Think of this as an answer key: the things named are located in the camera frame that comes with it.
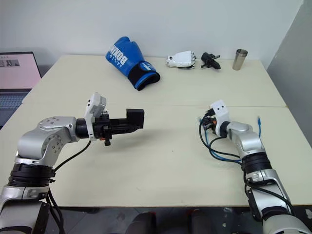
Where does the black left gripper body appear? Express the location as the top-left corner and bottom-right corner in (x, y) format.
(93, 110), (113, 147)

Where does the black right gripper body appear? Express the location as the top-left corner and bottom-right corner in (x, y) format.
(203, 115), (218, 135)

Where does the blue Ethernet cable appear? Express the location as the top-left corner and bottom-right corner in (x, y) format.
(196, 116), (263, 164)

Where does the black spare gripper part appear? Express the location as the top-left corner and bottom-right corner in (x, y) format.
(200, 52), (222, 71)

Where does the white robotic hand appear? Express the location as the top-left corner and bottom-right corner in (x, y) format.
(166, 50), (197, 70)

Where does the metal cup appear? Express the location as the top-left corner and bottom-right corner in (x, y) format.
(232, 48), (249, 71)

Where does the blue boxing glove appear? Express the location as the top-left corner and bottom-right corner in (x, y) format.
(105, 36), (161, 92)

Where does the open laptop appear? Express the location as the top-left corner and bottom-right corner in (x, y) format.
(0, 51), (42, 130)

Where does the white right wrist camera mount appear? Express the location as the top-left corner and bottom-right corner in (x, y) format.
(210, 99), (232, 137)

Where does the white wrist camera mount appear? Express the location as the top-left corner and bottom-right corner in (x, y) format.
(210, 99), (232, 137)
(83, 92), (107, 142)

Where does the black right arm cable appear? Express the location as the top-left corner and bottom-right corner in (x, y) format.
(198, 118), (245, 167)

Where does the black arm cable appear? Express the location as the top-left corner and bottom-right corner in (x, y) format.
(47, 140), (92, 234)
(198, 118), (245, 167)

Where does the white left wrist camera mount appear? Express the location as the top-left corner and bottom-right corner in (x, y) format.
(83, 92), (107, 142)

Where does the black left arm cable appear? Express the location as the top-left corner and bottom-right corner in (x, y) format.
(47, 140), (92, 234)

